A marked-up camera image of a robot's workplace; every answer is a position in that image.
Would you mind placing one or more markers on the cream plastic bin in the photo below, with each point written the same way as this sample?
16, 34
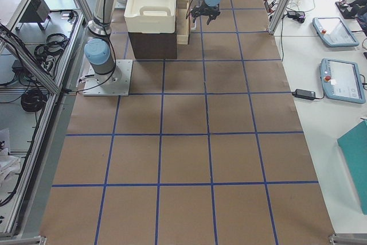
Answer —
150, 16

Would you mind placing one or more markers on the teach pendant far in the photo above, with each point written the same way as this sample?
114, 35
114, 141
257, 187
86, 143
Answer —
334, 32

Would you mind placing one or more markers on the white plastic drawer handle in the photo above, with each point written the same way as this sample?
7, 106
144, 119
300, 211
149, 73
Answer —
193, 24

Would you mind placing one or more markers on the teach pendant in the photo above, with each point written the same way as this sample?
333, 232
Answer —
334, 32
341, 81

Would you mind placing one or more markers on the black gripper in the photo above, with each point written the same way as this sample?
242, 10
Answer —
204, 11

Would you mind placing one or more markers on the black power adapter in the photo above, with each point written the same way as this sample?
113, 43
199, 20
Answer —
304, 94

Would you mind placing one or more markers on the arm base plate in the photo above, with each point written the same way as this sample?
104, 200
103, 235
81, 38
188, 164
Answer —
115, 85

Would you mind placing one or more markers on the teach pendant near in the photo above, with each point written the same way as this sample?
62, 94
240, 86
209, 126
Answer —
341, 81

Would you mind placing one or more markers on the dark brown wooden drawer cabinet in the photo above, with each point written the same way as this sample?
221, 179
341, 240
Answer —
154, 46

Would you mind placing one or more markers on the wooden drawer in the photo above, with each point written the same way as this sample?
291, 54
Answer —
183, 22

